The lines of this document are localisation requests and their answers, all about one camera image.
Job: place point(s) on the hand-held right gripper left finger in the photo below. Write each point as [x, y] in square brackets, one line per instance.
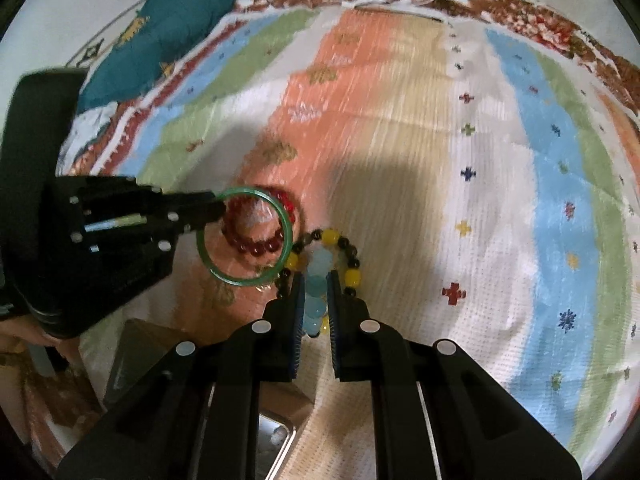
[298, 312]

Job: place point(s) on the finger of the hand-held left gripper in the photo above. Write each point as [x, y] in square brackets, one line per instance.
[150, 237]
[190, 202]

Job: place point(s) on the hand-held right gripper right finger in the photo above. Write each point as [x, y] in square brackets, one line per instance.
[333, 312]

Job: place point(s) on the green jade bangle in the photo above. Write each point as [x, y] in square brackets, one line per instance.
[287, 240]

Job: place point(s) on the teal cloth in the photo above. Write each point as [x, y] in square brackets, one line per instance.
[170, 30]

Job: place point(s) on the striped patterned blanket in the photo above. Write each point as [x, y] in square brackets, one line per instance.
[400, 135]

